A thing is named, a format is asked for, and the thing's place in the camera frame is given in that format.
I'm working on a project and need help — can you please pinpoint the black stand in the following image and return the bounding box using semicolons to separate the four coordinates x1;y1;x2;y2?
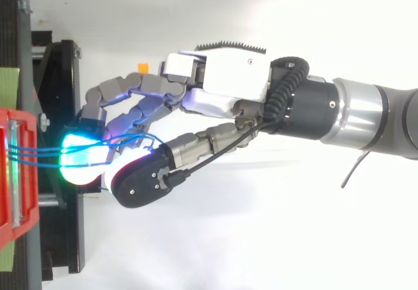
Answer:
0;0;86;290

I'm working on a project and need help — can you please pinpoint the red plastic bin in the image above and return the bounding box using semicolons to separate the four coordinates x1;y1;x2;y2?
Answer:
0;106;41;255

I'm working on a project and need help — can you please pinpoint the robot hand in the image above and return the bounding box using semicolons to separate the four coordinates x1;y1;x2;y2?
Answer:
58;40;274;210

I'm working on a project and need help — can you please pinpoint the black coiled cable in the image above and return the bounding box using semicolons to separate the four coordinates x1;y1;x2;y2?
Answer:
263;56;310;123

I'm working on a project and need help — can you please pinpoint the thin black cable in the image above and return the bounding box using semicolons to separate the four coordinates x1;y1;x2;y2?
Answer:
165;119;279;187
340;150;372;189

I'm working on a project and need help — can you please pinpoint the blue cable bundle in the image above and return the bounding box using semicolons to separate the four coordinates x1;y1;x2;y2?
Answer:
7;132;161;193

